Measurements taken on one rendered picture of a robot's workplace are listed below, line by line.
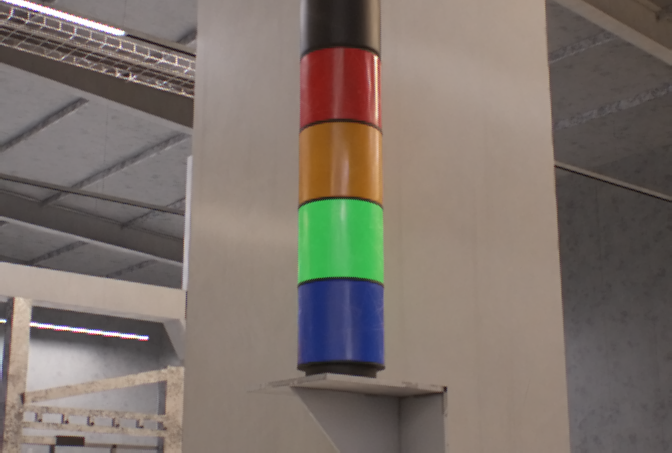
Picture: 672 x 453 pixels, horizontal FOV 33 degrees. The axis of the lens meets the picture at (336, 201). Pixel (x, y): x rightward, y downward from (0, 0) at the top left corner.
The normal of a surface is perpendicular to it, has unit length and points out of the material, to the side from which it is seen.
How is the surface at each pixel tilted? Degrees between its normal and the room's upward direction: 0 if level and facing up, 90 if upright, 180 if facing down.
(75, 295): 90
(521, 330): 90
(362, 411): 90
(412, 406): 90
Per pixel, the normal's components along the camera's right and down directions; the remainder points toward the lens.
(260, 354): -0.77, -0.18
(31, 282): 0.64, -0.22
